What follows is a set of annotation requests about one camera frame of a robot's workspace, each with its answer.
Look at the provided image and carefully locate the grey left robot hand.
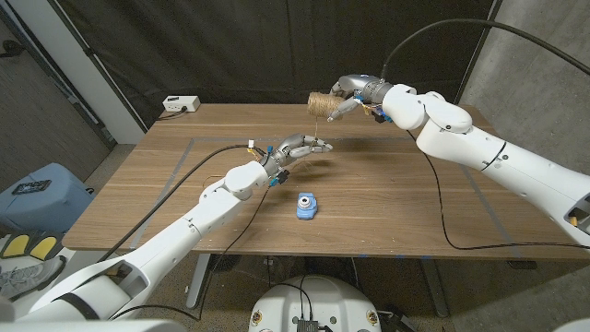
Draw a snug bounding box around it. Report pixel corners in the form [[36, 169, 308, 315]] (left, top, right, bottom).
[[258, 133, 334, 187]]

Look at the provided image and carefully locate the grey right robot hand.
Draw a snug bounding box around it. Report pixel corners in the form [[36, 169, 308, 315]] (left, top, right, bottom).
[[326, 74, 394, 124]]

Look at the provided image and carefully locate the jute twine roll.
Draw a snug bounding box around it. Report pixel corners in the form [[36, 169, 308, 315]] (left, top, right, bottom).
[[307, 91, 347, 119]]

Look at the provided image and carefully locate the black backdrop pole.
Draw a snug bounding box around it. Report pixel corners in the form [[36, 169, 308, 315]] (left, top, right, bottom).
[[454, 0, 503, 105], [45, 0, 148, 133]]

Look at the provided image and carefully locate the black backdrop curtain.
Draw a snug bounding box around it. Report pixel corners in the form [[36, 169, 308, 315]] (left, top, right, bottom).
[[48, 0, 502, 131]]

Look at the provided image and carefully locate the white power strip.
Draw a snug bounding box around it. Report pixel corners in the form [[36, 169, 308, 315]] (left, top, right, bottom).
[[162, 95, 201, 113]]

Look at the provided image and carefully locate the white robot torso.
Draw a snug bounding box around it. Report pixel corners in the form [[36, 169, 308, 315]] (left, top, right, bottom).
[[248, 275, 383, 332]]

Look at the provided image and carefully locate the grey table leg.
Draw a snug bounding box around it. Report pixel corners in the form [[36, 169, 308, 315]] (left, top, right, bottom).
[[185, 253, 212, 309], [419, 257, 451, 318]]

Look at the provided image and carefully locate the blue plastic bin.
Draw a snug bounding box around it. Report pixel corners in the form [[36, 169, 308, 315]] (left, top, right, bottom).
[[0, 161, 96, 234]]

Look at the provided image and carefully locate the grey perforated panel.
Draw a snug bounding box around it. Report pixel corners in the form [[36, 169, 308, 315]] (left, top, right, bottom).
[[0, 8, 112, 190]]

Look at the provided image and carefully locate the yellow foot pedal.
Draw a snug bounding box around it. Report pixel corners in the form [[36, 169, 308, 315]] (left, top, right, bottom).
[[1, 233, 31, 259], [28, 234, 59, 262]]

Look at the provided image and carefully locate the grey sneaker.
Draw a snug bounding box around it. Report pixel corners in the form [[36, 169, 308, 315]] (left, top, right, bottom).
[[0, 255, 67, 301]]

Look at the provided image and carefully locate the blue toy camera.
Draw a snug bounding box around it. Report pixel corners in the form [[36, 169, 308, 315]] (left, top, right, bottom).
[[296, 192, 319, 221]]

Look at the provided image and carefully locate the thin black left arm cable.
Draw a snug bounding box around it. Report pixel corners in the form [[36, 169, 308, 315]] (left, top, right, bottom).
[[110, 184, 273, 322]]

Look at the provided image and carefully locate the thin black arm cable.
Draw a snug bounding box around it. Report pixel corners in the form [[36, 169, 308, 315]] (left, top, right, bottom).
[[110, 184, 273, 322], [407, 130, 590, 252]]

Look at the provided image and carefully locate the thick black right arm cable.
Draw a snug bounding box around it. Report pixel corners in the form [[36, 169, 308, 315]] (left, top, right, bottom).
[[380, 18, 590, 77]]

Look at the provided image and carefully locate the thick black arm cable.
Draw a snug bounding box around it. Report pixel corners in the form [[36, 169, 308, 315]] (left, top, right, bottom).
[[99, 144, 267, 263], [380, 18, 590, 77]]

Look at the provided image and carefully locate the black power strip cable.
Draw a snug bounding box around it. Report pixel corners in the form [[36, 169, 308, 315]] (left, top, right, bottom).
[[156, 107, 188, 122]]

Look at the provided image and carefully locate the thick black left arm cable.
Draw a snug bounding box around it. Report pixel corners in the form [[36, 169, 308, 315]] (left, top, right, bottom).
[[99, 144, 267, 263]]

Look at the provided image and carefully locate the black torso cable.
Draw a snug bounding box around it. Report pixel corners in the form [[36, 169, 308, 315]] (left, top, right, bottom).
[[268, 275, 315, 320]]

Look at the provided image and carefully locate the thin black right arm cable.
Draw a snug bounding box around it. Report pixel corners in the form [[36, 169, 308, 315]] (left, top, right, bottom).
[[407, 130, 590, 252]]

